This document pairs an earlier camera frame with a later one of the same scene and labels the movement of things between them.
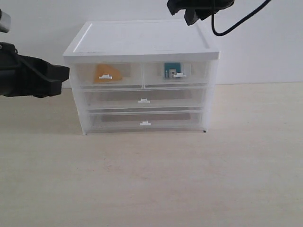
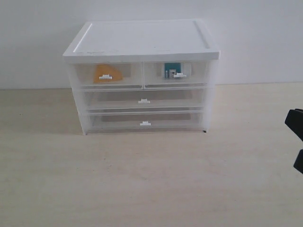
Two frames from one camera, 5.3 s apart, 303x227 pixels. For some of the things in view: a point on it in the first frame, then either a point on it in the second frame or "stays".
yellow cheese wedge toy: [102, 69] stays
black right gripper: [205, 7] -> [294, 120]
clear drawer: [176, 74] stays
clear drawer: [109, 75] stays
